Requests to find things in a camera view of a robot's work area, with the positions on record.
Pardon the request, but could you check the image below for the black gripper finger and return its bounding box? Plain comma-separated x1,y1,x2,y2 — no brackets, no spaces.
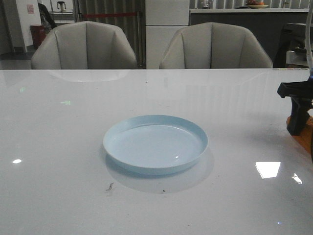
277,81,313,136

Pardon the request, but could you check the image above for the orange toy corn cob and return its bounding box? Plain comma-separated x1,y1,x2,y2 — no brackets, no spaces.
292,116,313,158

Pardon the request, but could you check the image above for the light blue round plate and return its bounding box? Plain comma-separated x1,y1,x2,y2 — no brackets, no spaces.
103,115,208,175

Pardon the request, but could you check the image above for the grey counter with white top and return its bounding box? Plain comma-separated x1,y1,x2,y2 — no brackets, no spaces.
189,8,308,68

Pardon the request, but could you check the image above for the fruit bowl on counter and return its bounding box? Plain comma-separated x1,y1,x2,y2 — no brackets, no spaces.
246,0,268,9

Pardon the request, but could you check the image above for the right beige upholstered chair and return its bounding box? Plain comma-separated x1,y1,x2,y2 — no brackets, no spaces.
159,23,272,69

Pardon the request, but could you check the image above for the beige upholstered chair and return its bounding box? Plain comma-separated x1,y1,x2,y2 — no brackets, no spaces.
31,21,137,70
159,23,272,69

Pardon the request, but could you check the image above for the white cabinet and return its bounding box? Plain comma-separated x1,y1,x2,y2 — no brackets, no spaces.
145,0,190,69

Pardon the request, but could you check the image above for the left beige upholstered chair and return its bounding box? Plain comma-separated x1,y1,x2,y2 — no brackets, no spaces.
31,21,137,70

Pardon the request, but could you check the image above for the red barrier belt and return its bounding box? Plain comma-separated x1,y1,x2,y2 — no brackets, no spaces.
82,12,137,18

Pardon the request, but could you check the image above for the red bin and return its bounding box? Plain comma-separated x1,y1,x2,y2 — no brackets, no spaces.
30,24,46,48

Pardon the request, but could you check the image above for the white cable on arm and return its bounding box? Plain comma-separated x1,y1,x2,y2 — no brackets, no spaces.
304,0,313,74

